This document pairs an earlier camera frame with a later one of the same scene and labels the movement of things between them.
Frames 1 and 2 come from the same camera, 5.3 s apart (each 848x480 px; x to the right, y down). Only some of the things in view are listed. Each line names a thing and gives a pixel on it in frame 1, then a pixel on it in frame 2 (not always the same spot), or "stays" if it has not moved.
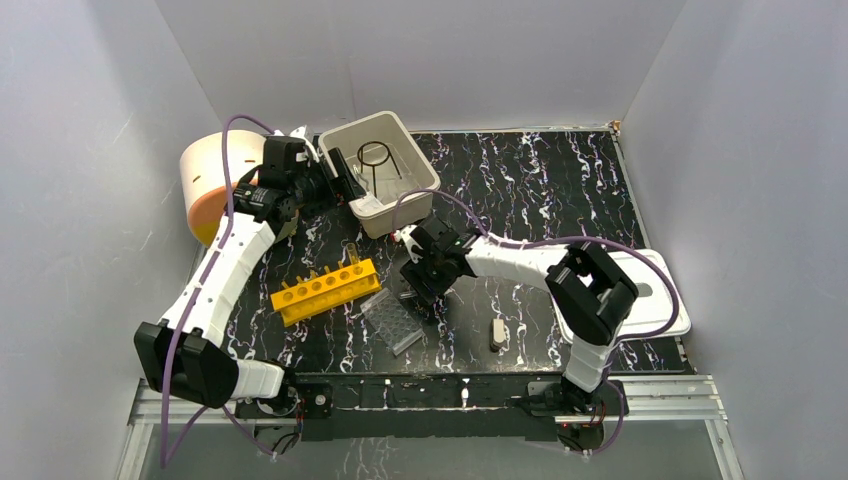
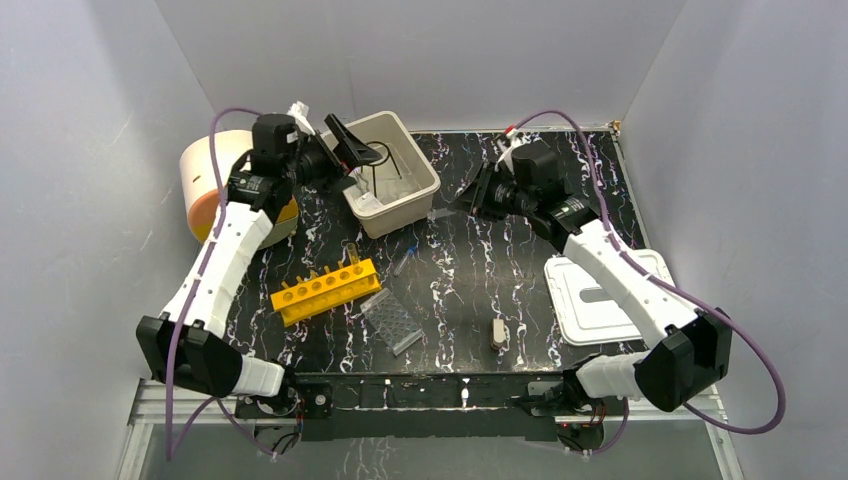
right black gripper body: [431, 273] → [499, 197]
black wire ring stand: [389, 155] stays
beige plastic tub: [390, 170] stays
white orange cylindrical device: [204, 177] stays
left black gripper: [337, 176] → [331, 160]
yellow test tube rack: [324, 293] stays
